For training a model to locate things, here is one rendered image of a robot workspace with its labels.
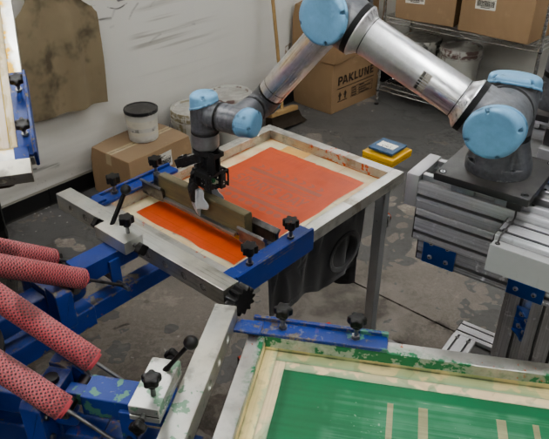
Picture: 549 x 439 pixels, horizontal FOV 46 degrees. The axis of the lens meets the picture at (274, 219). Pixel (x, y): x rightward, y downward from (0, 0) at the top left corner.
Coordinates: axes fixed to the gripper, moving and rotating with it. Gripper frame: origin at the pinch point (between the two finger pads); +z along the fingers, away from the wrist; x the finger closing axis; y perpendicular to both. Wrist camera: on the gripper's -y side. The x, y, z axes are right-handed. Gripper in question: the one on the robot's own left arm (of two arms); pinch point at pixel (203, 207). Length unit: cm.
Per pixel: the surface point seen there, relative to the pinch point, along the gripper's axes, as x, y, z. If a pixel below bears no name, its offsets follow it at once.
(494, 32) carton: 320, -56, 27
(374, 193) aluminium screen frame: 43, 30, 2
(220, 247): -5.8, 12.7, 5.1
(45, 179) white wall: 56, -198, 87
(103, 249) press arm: -34.5, 0.3, -3.2
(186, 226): -4.4, -2.7, 5.3
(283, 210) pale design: 20.8, 12.6, 5.0
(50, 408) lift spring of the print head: -73, 38, -6
